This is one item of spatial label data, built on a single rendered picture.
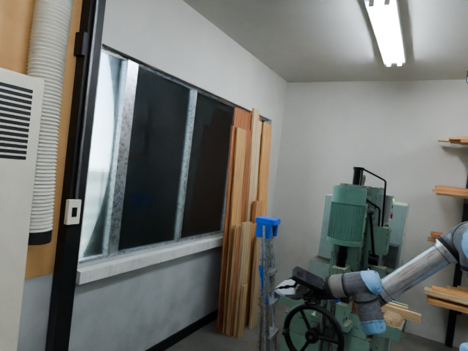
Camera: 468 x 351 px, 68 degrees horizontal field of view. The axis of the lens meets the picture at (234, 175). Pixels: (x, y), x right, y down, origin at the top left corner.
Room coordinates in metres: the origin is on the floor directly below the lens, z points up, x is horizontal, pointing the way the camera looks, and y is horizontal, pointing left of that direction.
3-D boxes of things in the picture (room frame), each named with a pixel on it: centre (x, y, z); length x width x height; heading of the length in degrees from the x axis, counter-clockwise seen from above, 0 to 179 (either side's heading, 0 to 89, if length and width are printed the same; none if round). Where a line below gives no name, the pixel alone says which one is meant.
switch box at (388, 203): (2.07, -0.92, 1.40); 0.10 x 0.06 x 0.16; 147
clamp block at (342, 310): (1.69, -0.56, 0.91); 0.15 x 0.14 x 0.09; 57
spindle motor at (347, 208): (1.88, -0.63, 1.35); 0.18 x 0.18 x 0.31
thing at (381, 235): (1.98, -0.87, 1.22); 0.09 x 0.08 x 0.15; 147
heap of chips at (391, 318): (1.65, -0.83, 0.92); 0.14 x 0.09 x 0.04; 147
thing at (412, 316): (1.81, -0.74, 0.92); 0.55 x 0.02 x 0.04; 57
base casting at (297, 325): (1.98, -0.69, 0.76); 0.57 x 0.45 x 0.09; 147
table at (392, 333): (1.76, -0.61, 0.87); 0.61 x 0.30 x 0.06; 57
